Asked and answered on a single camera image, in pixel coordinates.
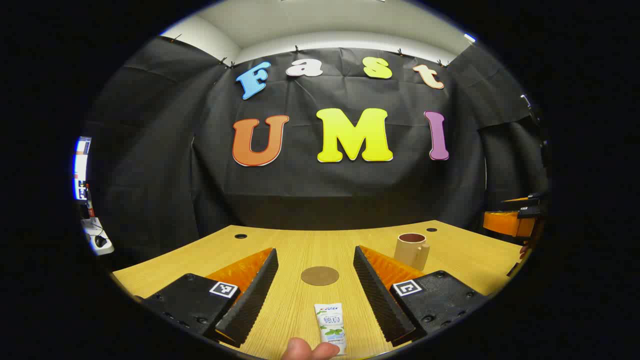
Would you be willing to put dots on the white side table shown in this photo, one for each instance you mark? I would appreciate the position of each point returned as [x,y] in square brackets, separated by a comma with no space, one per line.
[92,230]

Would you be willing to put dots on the white toothpaste tube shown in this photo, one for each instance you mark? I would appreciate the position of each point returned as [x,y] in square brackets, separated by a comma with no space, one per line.
[331,325]

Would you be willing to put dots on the bright white panel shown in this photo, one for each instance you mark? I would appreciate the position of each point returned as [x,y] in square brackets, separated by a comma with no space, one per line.
[81,170]

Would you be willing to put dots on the beige cup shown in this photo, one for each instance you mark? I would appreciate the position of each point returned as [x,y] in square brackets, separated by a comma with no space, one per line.
[407,252]

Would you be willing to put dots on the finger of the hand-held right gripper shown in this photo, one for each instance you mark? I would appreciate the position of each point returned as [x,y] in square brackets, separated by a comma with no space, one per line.
[522,199]
[505,223]

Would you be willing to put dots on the brown round coaster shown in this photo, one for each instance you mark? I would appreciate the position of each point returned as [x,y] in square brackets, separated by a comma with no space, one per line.
[320,276]

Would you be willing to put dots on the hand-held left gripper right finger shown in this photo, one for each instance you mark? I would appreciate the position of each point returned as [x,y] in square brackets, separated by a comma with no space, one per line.
[380,300]

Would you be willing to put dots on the black computer mouse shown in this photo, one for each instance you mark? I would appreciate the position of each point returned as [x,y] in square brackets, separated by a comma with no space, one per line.
[100,241]

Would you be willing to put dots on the black backdrop cloth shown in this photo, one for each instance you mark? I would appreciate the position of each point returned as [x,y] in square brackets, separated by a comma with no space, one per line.
[300,190]

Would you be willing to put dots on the wooden desktop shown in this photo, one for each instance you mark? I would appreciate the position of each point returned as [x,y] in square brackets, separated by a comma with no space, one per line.
[310,245]

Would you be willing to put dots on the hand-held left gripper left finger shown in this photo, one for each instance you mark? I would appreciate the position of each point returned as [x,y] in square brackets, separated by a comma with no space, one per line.
[252,300]

